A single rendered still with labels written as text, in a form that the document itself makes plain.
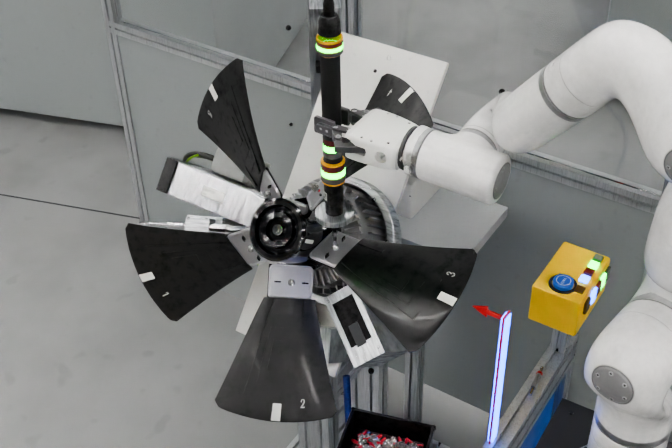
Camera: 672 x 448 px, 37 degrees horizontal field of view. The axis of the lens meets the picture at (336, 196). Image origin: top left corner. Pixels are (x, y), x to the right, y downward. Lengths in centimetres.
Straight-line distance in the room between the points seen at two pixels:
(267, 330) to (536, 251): 94
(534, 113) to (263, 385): 79
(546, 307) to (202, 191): 75
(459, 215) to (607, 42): 122
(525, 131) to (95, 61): 300
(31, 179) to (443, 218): 222
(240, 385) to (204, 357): 144
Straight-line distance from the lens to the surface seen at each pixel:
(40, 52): 436
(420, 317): 174
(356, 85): 213
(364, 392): 264
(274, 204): 185
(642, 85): 128
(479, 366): 296
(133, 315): 351
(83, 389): 331
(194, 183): 215
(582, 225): 248
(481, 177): 153
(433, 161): 156
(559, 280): 197
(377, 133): 161
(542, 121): 140
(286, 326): 189
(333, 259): 183
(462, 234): 240
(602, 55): 131
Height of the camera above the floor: 239
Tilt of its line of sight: 37 degrees down
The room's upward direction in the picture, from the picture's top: 1 degrees counter-clockwise
